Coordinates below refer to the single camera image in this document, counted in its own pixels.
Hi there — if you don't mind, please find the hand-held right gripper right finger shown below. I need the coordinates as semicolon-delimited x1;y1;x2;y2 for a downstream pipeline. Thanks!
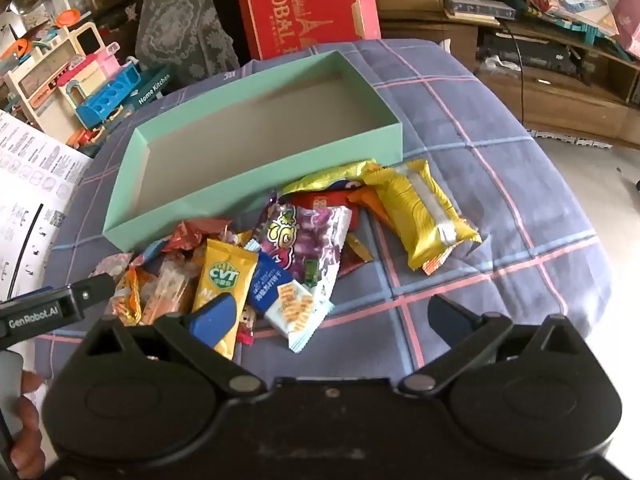
400;294;591;397

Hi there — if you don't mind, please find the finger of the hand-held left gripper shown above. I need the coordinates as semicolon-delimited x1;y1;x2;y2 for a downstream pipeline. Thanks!
69;274;117;319

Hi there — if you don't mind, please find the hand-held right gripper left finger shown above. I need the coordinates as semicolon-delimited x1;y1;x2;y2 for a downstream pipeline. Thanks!
80;292;268;397

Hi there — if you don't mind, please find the pink patterned white packet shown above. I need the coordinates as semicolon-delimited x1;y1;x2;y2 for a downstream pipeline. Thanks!
92;252;133;281

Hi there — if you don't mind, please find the orange white striped packet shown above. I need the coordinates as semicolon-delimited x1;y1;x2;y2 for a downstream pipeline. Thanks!
110;265;151;328

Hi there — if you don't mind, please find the yellow packet with green badge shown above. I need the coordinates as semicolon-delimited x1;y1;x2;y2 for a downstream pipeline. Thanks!
192;239;259;361

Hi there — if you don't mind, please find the long orange snack packet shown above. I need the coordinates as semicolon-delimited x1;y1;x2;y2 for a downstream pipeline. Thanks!
422;247;458;276

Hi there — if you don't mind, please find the clear orange snack packet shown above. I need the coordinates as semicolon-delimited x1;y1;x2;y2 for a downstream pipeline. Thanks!
142;255;198;326

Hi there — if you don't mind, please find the blue white cracker packet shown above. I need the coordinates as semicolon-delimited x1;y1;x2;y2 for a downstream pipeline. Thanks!
248;252;335;353

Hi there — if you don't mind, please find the dark red foil packet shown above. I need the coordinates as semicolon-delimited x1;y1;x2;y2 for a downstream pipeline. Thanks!
162;217;233;256

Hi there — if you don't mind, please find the dark brown snack packet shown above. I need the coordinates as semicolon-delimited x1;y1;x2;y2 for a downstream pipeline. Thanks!
340;232;375;278

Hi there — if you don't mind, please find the large yellow wafer packet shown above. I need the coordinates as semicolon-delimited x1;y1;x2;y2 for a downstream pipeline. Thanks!
361;160;482;271

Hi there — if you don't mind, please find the purple grape candy bag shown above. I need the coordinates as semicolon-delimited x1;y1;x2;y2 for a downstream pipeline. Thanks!
245;191;353;311

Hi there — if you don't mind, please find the plain orange snack packet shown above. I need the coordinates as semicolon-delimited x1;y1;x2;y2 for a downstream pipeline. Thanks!
347;186;396;228

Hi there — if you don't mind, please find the red snack packet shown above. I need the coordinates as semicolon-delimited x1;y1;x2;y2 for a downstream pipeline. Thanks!
290;192;361;233

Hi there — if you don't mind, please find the mint green cardboard box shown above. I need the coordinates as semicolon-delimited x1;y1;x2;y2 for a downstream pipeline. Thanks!
102;51;403;251

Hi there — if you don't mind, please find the person's left hand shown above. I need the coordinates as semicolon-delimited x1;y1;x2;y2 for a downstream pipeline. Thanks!
9;371;47;480

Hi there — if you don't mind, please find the small pink candy packet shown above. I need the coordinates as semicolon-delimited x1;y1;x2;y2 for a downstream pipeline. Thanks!
235;310;258;346

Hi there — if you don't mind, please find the light blue cartoon packet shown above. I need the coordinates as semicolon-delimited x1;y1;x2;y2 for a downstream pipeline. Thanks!
131;239;168;267

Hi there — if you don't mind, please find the white instruction sheet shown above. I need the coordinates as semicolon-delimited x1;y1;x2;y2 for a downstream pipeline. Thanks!
0;110;93;301

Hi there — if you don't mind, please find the yellow foil snack bag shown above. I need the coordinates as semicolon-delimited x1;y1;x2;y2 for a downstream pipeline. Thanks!
282;160;378;196

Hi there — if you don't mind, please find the blue toy rack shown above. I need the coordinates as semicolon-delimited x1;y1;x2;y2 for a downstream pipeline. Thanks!
75;62;141;131

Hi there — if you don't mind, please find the blue plaid blanket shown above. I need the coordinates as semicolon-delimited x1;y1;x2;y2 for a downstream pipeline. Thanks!
35;39;613;381

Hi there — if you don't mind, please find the teal toy kitchen box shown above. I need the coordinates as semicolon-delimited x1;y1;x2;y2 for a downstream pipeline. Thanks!
95;65;176;151

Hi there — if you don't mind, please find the white toy track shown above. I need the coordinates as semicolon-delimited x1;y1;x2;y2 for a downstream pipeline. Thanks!
527;127;613;148

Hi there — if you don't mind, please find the cream toy kitchen set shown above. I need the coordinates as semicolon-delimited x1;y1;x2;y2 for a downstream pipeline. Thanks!
2;20;136;136

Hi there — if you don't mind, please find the wooden low shelf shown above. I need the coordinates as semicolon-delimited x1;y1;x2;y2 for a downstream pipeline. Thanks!
377;7;640;148

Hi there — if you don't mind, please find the black media player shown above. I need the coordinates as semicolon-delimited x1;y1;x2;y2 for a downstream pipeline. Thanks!
477;30;583;76

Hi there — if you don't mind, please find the grey lace cushion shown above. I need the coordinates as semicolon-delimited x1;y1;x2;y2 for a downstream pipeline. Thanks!
135;0;241;81

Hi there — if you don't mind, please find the red gift box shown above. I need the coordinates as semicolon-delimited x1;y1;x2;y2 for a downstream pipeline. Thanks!
232;0;382;61

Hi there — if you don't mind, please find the pink paper bag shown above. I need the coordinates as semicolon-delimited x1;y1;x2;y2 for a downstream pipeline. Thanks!
612;0;640;61

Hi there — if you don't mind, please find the thin black cable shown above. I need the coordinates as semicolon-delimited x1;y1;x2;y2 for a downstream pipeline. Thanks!
7;202;46;301

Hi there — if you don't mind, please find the black power cable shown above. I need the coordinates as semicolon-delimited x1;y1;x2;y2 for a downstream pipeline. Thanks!
500;20;526;126

